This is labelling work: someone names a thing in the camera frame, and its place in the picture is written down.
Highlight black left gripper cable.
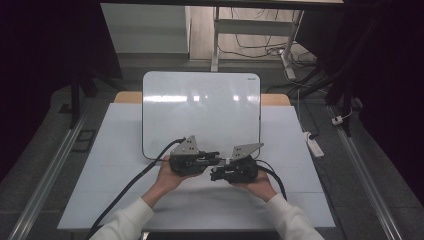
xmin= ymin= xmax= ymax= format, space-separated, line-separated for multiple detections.
xmin=84 ymin=137 xmax=187 ymax=240

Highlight aluminium floor rail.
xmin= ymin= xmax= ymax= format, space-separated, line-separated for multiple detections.
xmin=8 ymin=109 xmax=89 ymax=240
xmin=328 ymin=106 xmax=404 ymax=240

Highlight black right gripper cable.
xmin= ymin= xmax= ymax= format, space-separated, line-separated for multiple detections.
xmin=254 ymin=159 xmax=288 ymax=201

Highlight white whiteboard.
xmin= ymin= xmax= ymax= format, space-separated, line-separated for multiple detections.
xmin=141 ymin=70 xmax=262 ymax=162

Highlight black floor plate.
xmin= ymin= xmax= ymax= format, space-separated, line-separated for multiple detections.
xmin=71 ymin=129 xmax=98 ymax=154

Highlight black floor cables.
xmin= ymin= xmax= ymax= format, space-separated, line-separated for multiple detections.
xmin=218 ymin=8 xmax=318 ymax=68

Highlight white power strip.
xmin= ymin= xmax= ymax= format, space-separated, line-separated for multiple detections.
xmin=302 ymin=131 xmax=325 ymax=159

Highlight black metal stand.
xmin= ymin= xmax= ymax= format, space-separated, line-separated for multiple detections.
xmin=59 ymin=66 xmax=101 ymax=130
xmin=288 ymin=66 xmax=364 ymax=138

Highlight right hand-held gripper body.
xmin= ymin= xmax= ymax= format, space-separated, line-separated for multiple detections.
xmin=223 ymin=142 xmax=265 ymax=184

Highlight grey cabinet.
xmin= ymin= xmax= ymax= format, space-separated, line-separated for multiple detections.
xmin=100 ymin=3 xmax=191 ymax=55

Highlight person's left hand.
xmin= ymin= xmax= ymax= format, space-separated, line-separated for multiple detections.
xmin=149 ymin=158 xmax=201 ymax=201

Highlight dark curtain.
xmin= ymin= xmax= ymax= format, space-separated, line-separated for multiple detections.
xmin=296 ymin=0 xmax=424 ymax=206
xmin=0 ymin=0 xmax=123 ymax=183

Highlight white desk frame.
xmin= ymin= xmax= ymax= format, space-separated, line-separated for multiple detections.
xmin=210 ymin=6 xmax=305 ymax=81

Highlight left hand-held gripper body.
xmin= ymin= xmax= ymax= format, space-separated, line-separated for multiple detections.
xmin=168 ymin=134 xmax=210 ymax=178

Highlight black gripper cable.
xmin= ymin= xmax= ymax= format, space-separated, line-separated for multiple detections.
xmin=84 ymin=137 xmax=187 ymax=240
xmin=254 ymin=159 xmax=288 ymax=201

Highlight person's right hand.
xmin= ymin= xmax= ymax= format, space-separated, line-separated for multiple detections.
xmin=232 ymin=172 xmax=278 ymax=203

